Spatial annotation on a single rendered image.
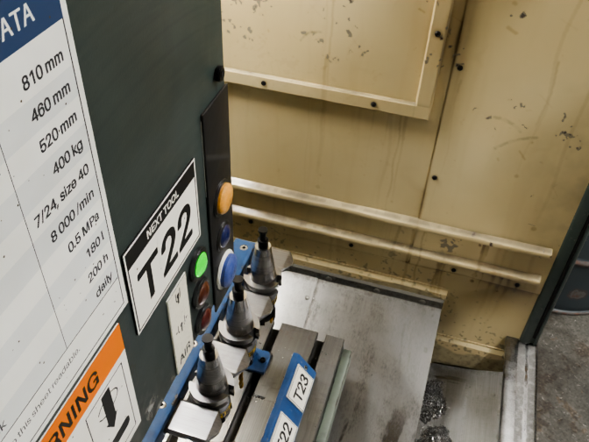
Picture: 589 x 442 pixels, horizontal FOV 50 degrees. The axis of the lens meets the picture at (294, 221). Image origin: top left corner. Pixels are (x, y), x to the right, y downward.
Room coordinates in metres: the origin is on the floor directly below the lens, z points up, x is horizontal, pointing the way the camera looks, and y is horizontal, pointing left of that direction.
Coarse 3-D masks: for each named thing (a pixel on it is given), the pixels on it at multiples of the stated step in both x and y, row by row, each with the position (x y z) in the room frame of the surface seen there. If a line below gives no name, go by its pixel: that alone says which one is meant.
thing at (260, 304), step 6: (252, 294) 0.69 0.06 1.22; (258, 294) 0.69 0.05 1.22; (252, 300) 0.68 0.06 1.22; (258, 300) 0.68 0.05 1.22; (264, 300) 0.68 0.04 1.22; (270, 300) 0.68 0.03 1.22; (252, 306) 0.66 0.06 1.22; (258, 306) 0.66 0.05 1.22; (264, 306) 0.66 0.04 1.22; (270, 306) 0.67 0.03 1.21; (258, 312) 0.65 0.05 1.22; (264, 312) 0.65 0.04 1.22; (270, 312) 0.65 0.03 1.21
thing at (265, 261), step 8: (256, 248) 0.71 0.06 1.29; (256, 256) 0.71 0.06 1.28; (264, 256) 0.71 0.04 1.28; (272, 256) 0.72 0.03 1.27; (256, 264) 0.71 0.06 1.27; (264, 264) 0.71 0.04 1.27; (272, 264) 0.71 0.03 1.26; (256, 272) 0.71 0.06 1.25; (264, 272) 0.70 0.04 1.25; (272, 272) 0.71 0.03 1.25; (256, 280) 0.70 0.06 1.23; (264, 280) 0.70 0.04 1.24; (272, 280) 0.71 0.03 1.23
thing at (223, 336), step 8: (256, 320) 0.63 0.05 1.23; (224, 328) 0.61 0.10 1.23; (256, 328) 0.61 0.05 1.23; (224, 336) 0.59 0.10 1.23; (232, 336) 0.59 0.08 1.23; (240, 336) 0.59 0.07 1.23; (248, 336) 0.60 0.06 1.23; (256, 336) 0.61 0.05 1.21; (232, 344) 0.59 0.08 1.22; (240, 344) 0.59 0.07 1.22; (248, 344) 0.59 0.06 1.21
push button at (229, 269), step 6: (228, 258) 0.38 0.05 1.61; (234, 258) 0.38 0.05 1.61; (228, 264) 0.37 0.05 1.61; (234, 264) 0.38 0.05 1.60; (222, 270) 0.37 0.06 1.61; (228, 270) 0.37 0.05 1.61; (234, 270) 0.38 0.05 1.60; (222, 276) 0.36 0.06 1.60; (228, 276) 0.37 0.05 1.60; (234, 276) 0.38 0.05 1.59; (222, 282) 0.36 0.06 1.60; (228, 282) 0.37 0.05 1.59
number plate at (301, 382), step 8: (296, 368) 0.73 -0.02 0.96; (296, 376) 0.72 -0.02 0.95; (304, 376) 0.73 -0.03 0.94; (296, 384) 0.70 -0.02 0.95; (304, 384) 0.71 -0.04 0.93; (288, 392) 0.68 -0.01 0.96; (296, 392) 0.69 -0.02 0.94; (304, 392) 0.70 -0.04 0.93; (296, 400) 0.67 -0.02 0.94; (304, 400) 0.68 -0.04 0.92
